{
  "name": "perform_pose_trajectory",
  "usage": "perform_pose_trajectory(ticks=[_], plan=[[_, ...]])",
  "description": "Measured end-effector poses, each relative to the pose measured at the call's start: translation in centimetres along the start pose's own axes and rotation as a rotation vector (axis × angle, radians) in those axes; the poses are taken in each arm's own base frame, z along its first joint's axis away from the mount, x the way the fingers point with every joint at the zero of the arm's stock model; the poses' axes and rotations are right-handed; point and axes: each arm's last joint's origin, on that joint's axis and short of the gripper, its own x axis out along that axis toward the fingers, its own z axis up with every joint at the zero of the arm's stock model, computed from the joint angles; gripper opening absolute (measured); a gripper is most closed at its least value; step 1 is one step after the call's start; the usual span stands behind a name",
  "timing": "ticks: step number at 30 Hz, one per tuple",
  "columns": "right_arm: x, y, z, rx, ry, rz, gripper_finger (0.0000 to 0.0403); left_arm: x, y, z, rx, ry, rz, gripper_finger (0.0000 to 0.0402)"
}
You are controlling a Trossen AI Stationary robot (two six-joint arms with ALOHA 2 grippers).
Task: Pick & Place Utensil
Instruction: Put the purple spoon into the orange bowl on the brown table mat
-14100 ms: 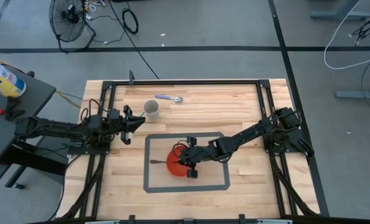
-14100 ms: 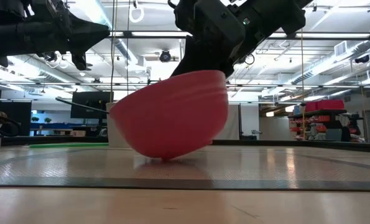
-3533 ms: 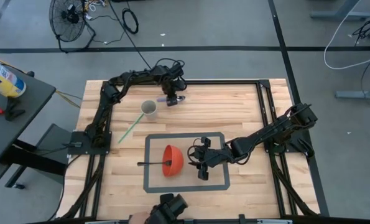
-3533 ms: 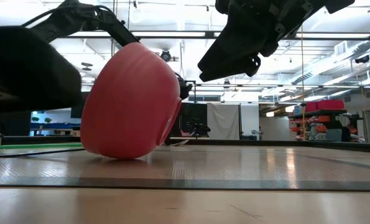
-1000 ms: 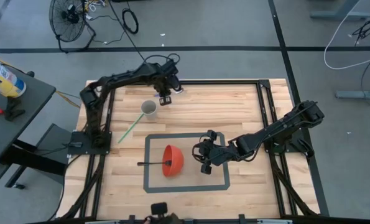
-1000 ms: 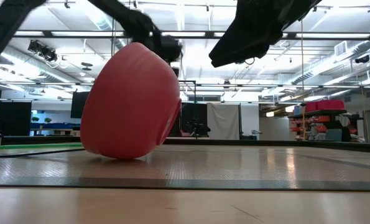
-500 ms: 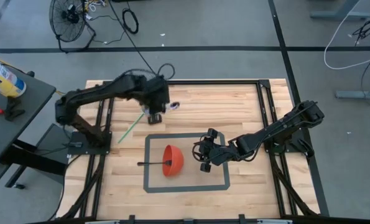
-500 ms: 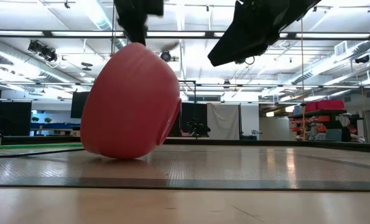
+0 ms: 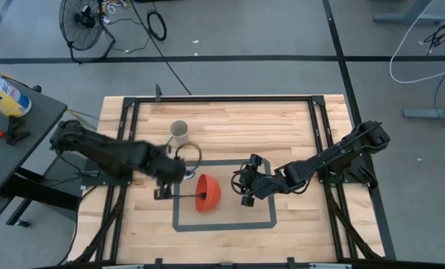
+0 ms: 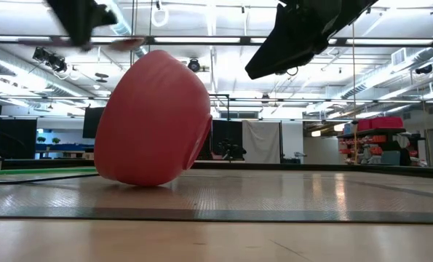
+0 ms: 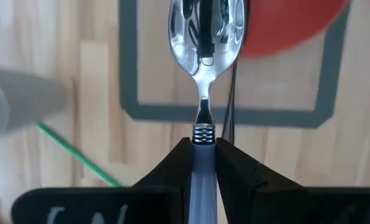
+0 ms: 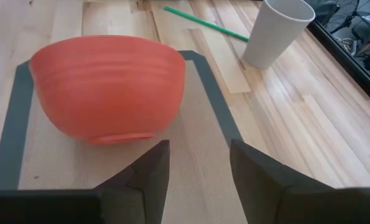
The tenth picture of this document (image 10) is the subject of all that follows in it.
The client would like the black ceiling track light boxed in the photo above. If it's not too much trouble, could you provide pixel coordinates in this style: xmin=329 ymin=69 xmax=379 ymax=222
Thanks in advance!
xmin=31 ymin=46 xmax=69 ymax=74

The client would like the red plastic bowl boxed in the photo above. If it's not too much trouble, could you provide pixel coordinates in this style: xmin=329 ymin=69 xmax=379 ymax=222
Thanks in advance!
xmin=93 ymin=49 xmax=213 ymax=188

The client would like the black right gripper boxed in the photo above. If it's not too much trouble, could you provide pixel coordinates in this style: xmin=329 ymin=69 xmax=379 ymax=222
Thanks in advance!
xmin=245 ymin=0 xmax=380 ymax=81

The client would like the black wall screen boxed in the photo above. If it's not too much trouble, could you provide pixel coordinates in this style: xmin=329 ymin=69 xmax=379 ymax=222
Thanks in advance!
xmin=82 ymin=106 xmax=106 ymax=140

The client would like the white hanging loop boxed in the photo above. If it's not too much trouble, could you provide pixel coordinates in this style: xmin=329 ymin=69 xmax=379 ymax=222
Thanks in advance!
xmin=151 ymin=6 xmax=170 ymax=28

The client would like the green plastic utensil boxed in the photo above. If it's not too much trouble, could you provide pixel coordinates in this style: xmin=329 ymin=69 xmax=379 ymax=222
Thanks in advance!
xmin=0 ymin=166 xmax=98 ymax=175

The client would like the black shelf with parts bins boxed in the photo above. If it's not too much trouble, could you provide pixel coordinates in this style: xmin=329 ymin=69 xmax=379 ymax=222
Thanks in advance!
xmin=336 ymin=116 xmax=426 ymax=167

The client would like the black aluminium rig frame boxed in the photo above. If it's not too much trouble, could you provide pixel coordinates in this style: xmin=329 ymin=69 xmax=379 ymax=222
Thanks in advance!
xmin=0 ymin=34 xmax=433 ymax=180

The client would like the grey hanging cloth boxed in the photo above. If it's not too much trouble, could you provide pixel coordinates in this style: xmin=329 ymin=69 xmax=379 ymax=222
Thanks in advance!
xmin=242 ymin=120 xmax=283 ymax=164

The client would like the black overhead camera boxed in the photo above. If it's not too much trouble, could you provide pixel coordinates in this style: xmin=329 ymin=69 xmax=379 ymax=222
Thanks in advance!
xmin=186 ymin=57 xmax=202 ymax=74

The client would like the dark metal fork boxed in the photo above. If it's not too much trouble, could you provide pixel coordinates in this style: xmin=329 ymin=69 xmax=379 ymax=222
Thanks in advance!
xmin=0 ymin=172 xmax=100 ymax=186

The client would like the black room partition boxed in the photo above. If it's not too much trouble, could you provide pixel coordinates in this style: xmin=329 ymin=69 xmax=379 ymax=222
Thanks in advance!
xmin=0 ymin=117 xmax=39 ymax=160
xmin=197 ymin=119 xmax=245 ymax=162

